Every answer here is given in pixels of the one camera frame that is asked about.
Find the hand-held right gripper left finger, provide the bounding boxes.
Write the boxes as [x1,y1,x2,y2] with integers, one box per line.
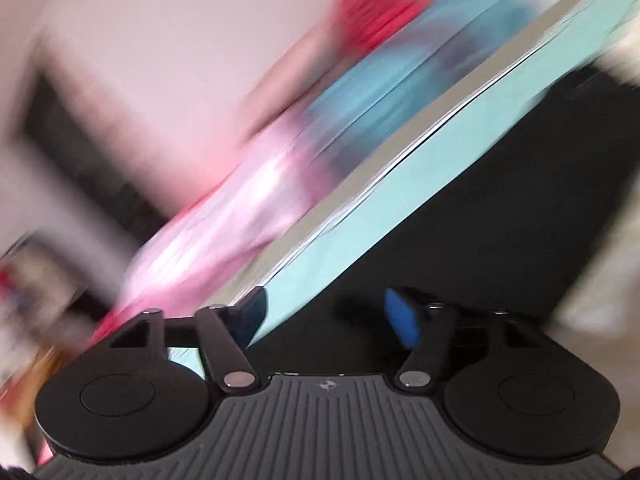
[92,286,269,395]

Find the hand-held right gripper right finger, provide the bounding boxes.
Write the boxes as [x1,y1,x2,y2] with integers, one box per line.
[384,286,548,391]

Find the black pants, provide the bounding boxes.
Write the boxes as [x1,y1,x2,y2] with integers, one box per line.
[245,62,640,377]

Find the pink floral quilt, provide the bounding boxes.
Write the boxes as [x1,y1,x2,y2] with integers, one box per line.
[90,120,351,351]

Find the patterned teal beige bed sheet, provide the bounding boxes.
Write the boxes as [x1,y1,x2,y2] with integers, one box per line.
[165,0,640,381]

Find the dark cabinet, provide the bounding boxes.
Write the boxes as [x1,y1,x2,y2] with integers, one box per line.
[20,70,171,231]

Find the blue grey striped bedding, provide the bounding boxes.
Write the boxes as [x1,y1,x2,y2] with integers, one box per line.
[295,0,541,161]

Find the red cloth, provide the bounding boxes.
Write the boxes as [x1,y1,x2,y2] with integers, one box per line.
[335,0,441,56]

